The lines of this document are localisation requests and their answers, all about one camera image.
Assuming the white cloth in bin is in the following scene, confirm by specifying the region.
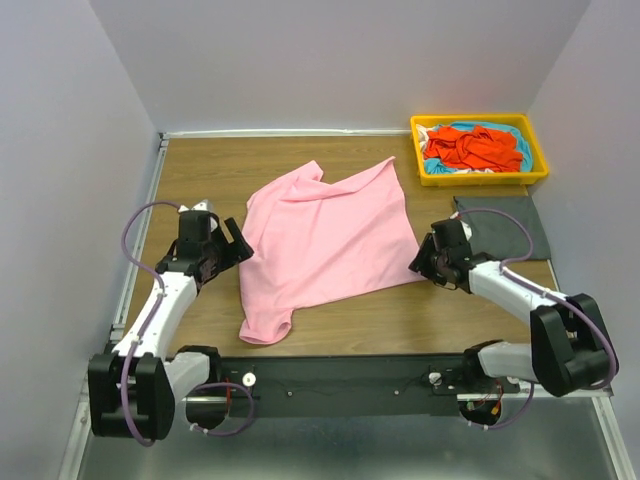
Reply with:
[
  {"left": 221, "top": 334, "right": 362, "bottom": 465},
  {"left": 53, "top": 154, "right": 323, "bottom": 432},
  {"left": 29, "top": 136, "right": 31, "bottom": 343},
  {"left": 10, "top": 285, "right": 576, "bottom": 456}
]
[{"left": 416, "top": 124, "right": 433, "bottom": 156}]

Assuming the pink t-shirt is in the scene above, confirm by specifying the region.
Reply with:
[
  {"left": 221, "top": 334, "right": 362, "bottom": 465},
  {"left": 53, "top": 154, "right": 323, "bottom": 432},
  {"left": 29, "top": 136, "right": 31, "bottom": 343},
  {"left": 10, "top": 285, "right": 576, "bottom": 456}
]
[{"left": 239, "top": 158, "right": 421, "bottom": 345}]

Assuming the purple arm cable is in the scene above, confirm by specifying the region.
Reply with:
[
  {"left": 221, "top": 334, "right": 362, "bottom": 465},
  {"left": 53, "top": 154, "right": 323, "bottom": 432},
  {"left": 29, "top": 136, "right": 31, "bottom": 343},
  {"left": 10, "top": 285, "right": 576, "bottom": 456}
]
[
  {"left": 119, "top": 200, "right": 257, "bottom": 448},
  {"left": 452, "top": 207, "right": 620, "bottom": 431}
]

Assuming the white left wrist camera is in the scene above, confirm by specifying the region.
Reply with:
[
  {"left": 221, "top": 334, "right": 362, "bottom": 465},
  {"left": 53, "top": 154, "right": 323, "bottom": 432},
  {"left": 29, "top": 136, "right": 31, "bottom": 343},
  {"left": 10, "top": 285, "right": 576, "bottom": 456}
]
[{"left": 177, "top": 199, "right": 219, "bottom": 231}]

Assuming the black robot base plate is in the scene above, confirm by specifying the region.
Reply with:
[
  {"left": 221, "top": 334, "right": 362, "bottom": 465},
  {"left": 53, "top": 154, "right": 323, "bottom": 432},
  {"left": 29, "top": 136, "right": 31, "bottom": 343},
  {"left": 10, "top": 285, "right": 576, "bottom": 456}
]
[{"left": 174, "top": 352, "right": 521, "bottom": 431}]

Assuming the yellow plastic bin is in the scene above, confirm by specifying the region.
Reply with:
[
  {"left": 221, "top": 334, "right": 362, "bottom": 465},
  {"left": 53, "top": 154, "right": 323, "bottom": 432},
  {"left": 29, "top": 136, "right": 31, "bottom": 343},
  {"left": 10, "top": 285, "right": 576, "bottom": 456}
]
[{"left": 410, "top": 113, "right": 549, "bottom": 187}]

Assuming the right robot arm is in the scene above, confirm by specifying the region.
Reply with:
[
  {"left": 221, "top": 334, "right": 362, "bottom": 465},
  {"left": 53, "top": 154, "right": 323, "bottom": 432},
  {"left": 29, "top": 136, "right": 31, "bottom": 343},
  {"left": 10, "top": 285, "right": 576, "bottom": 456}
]
[{"left": 409, "top": 218, "right": 619, "bottom": 397}]

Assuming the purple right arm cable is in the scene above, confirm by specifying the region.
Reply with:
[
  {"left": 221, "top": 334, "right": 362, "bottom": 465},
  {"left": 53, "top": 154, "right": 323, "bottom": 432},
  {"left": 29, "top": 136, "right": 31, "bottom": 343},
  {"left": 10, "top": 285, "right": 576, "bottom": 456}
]
[{"left": 452, "top": 207, "right": 620, "bottom": 431}]

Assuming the folded dark grey t-shirt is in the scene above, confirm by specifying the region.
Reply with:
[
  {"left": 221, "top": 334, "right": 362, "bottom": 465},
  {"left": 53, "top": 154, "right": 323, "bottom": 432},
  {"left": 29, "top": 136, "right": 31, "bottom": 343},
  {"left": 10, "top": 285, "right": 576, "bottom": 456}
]
[{"left": 453, "top": 196, "right": 551, "bottom": 260}]

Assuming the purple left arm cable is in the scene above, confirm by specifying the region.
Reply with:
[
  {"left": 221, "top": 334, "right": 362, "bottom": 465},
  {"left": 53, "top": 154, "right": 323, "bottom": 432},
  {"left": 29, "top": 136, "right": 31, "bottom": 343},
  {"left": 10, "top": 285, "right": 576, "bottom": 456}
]
[{"left": 119, "top": 200, "right": 257, "bottom": 448}]

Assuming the blue t-shirt in bin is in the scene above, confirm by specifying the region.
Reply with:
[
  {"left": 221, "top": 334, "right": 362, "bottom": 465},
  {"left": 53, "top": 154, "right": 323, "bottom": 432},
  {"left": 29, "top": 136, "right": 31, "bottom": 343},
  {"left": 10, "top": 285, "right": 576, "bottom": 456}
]
[{"left": 427, "top": 122, "right": 531, "bottom": 173}]

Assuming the orange t-shirt in bin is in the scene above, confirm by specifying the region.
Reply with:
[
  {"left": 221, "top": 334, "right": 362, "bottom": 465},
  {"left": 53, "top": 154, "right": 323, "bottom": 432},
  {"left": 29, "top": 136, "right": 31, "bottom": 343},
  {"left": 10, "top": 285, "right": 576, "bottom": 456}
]
[{"left": 423, "top": 125, "right": 524, "bottom": 173}]

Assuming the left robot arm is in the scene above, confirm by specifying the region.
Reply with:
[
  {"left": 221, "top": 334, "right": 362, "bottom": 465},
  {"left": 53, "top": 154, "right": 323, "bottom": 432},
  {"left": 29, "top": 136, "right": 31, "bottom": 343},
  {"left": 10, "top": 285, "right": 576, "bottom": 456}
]
[{"left": 88, "top": 200, "right": 253, "bottom": 447}]

